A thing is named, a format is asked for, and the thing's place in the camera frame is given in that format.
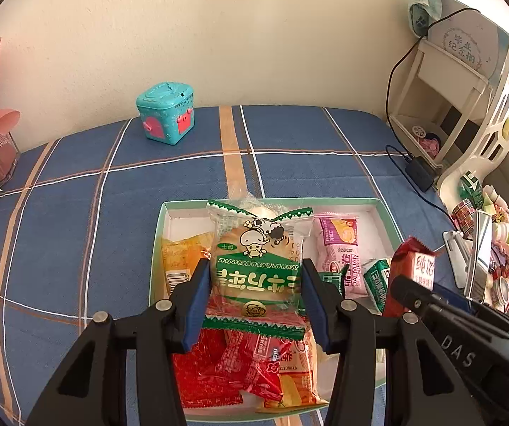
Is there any yellow orange snack bag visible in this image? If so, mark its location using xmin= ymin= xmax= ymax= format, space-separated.
xmin=161 ymin=232 xmax=213 ymax=295

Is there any dark green snack pack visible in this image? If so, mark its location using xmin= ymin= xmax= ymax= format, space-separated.
xmin=319 ymin=272 xmax=345 ymax=296

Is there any white wooden shelf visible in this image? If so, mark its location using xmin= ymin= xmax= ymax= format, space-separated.
xmin=387 ymin=39 xmax=509 ymax=210

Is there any green-rimmed white cardboard tray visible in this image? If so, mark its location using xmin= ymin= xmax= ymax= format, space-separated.
xmin=148 ymin=196 xmax=405 ymax=423

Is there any blue plaid tablecloth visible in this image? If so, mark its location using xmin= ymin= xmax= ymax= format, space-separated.
xmin=0 ymin=106 xmax=450 ymax=425

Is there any round white sign board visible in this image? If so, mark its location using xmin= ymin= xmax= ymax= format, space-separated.
xmin=427 ymin=9 xmax=509 ymax=81

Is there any white green cracker pack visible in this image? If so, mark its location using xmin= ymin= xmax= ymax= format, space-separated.
xmin=362 ymin=258 xmax=391 ymax=313

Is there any orange roll cake pack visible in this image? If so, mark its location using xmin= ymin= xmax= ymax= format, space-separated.
xmin=256 ymin=325 xmax=327 ymax=414

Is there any red patterned packet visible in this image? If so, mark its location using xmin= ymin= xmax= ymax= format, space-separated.
xmin=173 ymin=329 xmax=243 ymax=409

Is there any black cable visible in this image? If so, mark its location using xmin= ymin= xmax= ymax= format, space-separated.
xmin=384 ymin=6 xmax=480 ymax=232

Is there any round bun clear wrapper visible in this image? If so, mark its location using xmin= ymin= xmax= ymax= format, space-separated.
xmin=227 ymin=192 xmax=288 ymax=219

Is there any red crinkled snack packet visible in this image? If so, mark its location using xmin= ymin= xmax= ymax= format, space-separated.
xmin=214 ymin=330 xmax=293 ymax=401

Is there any teal toy house box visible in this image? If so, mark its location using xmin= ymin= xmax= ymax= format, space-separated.
xmin=136 ymin=82 xmax=195 ymax=145

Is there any colourful trinkets pile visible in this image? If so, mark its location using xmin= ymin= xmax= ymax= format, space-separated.
xmin=452 ymin=171 xmax=509 ymax=312

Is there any black power adapter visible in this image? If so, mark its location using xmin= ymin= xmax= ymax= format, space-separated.
xmin=405 ymin=157 xmax=436 ymax=192

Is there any red white snack box pack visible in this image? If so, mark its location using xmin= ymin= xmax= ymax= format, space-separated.
xmin=382 ymin=236 xmax=435 ymax=317

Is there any round cookie green wrapper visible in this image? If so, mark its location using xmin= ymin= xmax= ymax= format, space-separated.
xmin=204 ymin=200 xmax=314 ymax=340

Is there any pink snack pack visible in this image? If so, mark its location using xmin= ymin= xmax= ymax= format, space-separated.
xmin=316 ymin=213 xmax=367 ymax=299

